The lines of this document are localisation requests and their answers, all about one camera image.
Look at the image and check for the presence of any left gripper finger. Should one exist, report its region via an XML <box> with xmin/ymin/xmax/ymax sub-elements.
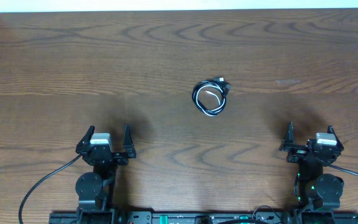
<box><xmin>75</xmin><ymin>126</ymin><xmax>95</xmax><ymax>154</ymax></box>
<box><xmin>123</xmin><ymin>124</ymin><xmax>136</xmax><ymax>159</ymax></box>

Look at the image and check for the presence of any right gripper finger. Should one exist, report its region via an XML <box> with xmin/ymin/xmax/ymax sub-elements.
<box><xmin>279</xmin><ymin>122</ymin><xmax>294</xmax><ymax>151</ymax></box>
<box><xmin>327</xmin><ymin>125</ymin><xmax>344</xmax><ymax>149</ymax></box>

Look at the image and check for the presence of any black usb cable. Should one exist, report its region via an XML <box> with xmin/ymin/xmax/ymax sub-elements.
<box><xmin>191</xmin><ymin>76</ymin><xmax>232</xmax><ymax>117</ymax></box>

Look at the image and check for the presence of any white usb cable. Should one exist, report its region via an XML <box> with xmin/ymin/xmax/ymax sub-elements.
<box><xmin>196</xmin><ymin>84</ymin><xmax>223</xmax><ymax>116</ymax></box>

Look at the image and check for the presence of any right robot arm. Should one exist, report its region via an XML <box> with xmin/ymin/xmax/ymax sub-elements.
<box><xmin>279</xmin><ymin>122</ymin><xmax>344</xmax><ymax>223</ymax></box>

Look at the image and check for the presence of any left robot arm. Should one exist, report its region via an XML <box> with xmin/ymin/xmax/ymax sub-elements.
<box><xmin>75</xmin><ymin>125</ymin><xmax>136</xmax><ymax>224</ymax></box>

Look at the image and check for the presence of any left camera black cable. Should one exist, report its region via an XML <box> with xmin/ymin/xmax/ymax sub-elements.
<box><xmin>18</xmin><ymin>154</ymin><xmax>83</xmax><ymax>224</ymax></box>

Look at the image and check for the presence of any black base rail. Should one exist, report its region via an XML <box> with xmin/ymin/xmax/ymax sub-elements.
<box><xmin>48</xmin><ymin>211</ymin><xmax>358</xmax><ymax>224</ymax></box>

